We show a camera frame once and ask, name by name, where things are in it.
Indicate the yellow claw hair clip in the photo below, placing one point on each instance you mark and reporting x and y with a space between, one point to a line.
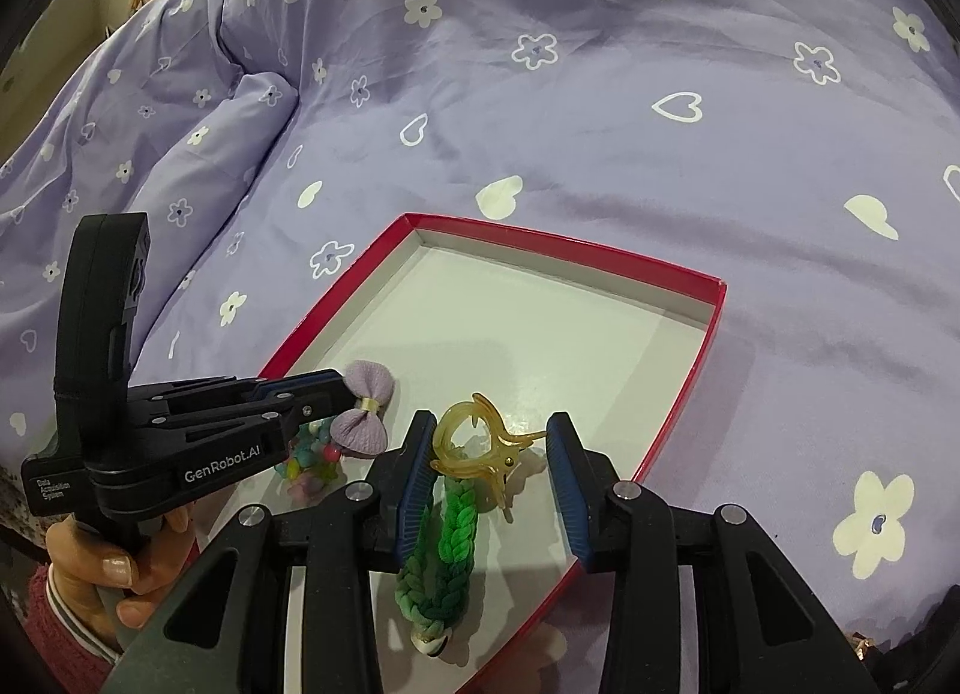
459 467

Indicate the person's left hand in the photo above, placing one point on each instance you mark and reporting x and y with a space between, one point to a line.
101 566

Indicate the patterned cloth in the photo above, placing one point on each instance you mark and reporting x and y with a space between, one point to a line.
19 514

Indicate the purple bow hair clip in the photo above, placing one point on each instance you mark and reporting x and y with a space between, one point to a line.
361 431

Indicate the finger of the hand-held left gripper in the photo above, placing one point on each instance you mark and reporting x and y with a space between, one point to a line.
307 413
300 383

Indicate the red shallow box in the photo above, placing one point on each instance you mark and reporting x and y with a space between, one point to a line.
525 334

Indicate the purple floral blanket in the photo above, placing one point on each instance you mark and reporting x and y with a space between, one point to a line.
600 139

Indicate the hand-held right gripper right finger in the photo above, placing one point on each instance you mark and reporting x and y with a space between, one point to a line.
568 495

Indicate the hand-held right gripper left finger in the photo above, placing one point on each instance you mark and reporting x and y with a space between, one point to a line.
417 488

